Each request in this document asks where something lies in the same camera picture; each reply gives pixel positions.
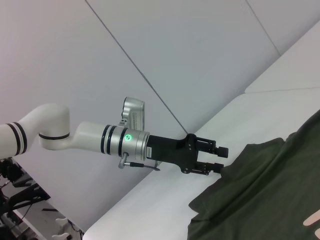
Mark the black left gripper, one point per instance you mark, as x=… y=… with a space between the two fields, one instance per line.
x=170 y=150

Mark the dark green FREE t-shirt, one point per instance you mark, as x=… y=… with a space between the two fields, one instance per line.
x=262 y=187

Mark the black equipment stand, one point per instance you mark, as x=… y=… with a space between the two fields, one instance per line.
x=22 y=190

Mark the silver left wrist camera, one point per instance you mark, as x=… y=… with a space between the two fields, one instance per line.
x=133 y=112

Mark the white plastic bracket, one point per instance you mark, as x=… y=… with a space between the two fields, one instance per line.
x=62 y=225

